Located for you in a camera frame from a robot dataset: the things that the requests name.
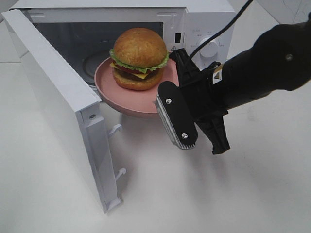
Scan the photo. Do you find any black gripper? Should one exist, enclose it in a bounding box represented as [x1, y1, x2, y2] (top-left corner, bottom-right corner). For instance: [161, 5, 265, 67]
[169, 49, 230, 154]

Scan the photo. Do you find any pink round plate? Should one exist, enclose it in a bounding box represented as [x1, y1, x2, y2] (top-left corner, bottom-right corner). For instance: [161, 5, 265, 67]
[93, 51, 180, 118]

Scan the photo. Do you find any burger with lettuce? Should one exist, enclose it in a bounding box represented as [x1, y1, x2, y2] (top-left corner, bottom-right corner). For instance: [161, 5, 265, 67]
[109, 28, 169, 91]

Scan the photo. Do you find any white microwave door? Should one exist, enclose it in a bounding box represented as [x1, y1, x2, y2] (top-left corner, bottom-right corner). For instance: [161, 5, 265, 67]
[3, 10, 126, 212]

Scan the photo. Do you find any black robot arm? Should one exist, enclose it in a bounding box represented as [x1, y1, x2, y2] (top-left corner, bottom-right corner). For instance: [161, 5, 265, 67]
[170, 21, 311, 154]

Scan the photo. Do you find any upper white microwave knob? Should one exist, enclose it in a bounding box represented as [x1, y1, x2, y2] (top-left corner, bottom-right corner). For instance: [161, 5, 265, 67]
[196, 35, 219, 58]

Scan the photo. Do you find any glass microwave turntable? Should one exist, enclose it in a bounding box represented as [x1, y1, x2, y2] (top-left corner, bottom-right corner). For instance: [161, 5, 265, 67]
[82, 50, 109, 85]

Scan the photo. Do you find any white microwave oven body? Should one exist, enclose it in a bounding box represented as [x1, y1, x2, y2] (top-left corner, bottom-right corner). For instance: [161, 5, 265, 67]
[9, 0, 235, 91]

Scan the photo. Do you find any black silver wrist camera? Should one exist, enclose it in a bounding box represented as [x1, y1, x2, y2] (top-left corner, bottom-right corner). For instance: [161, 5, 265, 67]
[155, 81, 198, 150]

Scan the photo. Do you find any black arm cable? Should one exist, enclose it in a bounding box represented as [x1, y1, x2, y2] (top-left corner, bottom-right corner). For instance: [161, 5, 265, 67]
[188, 0, 254, 60]

